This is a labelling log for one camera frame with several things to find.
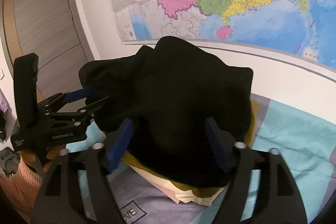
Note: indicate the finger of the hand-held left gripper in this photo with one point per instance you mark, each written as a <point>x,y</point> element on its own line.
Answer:
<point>78,94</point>
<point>92,106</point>

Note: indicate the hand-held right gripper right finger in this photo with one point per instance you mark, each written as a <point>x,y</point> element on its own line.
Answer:
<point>218,145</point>

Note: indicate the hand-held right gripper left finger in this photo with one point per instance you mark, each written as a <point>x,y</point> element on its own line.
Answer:
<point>120,145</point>

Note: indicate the black garment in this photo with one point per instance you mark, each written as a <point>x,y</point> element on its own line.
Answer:
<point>170,95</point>

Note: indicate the person's left forearm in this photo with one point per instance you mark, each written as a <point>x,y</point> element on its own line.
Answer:
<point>21,187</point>

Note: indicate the person's left hand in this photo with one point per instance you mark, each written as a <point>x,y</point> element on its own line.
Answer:
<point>52,154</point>

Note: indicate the purple garment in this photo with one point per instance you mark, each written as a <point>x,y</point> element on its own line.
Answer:
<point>3,102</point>

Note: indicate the mustard yellow garment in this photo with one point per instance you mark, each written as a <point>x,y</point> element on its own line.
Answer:
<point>194,188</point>

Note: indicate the pink cloth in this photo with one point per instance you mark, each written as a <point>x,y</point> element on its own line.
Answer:
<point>170,193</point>

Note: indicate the grey cloth pile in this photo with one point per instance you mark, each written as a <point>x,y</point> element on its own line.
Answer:
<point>8,161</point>

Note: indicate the teal and grey bed sheet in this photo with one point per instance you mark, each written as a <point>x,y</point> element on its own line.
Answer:
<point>288,134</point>

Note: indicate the grey door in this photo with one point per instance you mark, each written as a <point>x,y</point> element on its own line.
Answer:
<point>47,16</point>

